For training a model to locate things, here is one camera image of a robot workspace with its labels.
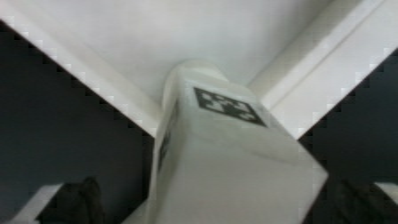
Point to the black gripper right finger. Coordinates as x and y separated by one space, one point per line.
356 202

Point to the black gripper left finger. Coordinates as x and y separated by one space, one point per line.
65 204

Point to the white square tabletop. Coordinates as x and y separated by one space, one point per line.
118 40

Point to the white obstacle fence rail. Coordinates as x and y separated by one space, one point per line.
342 70

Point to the white table leg two tags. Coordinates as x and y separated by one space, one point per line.
235 175

